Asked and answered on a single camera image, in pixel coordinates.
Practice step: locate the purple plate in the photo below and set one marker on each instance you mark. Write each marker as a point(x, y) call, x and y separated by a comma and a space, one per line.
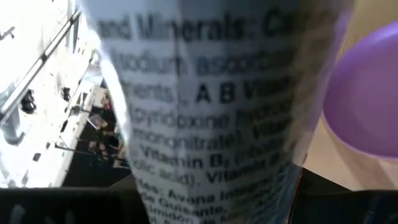
point(367, 93)

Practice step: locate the round woven straw placemat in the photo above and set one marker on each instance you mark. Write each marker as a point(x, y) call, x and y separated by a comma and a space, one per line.
point(373, 15)

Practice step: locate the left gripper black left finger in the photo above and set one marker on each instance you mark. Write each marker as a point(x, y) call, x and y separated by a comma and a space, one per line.
point(62, 207)

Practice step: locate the orange cereal box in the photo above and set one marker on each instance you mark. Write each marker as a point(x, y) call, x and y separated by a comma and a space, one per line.
point(217, 109)

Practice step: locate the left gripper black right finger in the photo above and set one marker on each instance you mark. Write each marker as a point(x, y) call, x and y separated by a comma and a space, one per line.
point(342, 208)

